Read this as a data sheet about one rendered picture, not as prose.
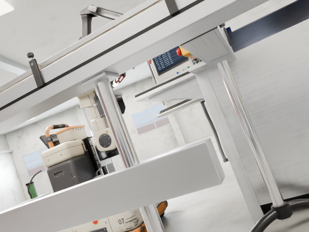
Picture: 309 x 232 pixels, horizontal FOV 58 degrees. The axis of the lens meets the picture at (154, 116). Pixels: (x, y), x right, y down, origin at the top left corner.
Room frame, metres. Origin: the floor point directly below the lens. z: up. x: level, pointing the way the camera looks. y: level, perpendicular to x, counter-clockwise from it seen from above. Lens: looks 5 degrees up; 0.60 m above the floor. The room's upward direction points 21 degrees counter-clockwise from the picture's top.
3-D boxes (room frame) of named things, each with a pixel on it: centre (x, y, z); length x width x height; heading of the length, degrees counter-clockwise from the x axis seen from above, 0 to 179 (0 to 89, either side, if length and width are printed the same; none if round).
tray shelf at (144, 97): (1.93, -0.27, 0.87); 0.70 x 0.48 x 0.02; 160
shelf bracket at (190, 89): (1.70, -0.17, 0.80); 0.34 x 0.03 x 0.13; 70
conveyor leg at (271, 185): (1.29, -0.38, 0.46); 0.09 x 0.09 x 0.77; 70
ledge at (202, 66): (1.44, -0.33, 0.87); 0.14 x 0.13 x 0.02; 70
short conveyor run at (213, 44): (1.15, -0.33, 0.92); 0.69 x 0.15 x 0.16; 160
